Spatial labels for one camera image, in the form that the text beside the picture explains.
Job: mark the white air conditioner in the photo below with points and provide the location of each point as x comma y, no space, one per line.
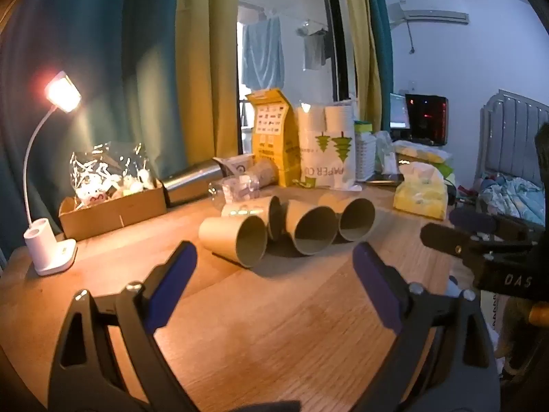
433,16

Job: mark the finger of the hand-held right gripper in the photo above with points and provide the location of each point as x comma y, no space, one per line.
476,222
446,238

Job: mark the white bag of paper cups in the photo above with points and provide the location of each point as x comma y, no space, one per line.
328,150

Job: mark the blue hanging towel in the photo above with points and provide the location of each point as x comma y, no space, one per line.
262,53

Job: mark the white desk lamp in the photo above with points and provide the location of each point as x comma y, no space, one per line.
45,249

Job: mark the teal curtain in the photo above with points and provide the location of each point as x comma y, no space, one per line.
381,38
85,51

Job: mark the stainless steel thermos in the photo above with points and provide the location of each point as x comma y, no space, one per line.
193,180

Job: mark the yellow and white packet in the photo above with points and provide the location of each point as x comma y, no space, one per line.
422,151

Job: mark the yellow paper bag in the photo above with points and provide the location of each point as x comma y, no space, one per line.
272,137

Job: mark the yellow curtain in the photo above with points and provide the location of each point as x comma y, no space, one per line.
206,60
358,43

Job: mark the grey padded headboard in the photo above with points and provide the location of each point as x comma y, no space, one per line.
512,137

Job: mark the computer monitor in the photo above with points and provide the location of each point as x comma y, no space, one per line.
398,111

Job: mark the black computer case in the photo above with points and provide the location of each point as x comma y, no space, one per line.
429,120

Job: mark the clear plastic cup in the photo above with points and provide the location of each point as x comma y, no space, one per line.
233,189

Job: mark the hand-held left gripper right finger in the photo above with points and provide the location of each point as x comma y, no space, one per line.
379,285

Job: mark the clear plastic bag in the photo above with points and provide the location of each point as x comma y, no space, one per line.
103,176

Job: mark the yellow tissue pack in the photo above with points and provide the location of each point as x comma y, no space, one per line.
420,195

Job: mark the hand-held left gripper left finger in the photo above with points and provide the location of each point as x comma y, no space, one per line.
171,283

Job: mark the grey hanging garment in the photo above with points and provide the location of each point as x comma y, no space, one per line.
315,51

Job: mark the patterned blanket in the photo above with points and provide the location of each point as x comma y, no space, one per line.
506,197

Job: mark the cardboard box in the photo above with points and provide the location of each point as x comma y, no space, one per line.
111,214

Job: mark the plain brown paper cup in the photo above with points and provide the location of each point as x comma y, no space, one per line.
306,223
356,219
223,236

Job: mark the green print paper cup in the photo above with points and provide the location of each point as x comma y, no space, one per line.
246,213

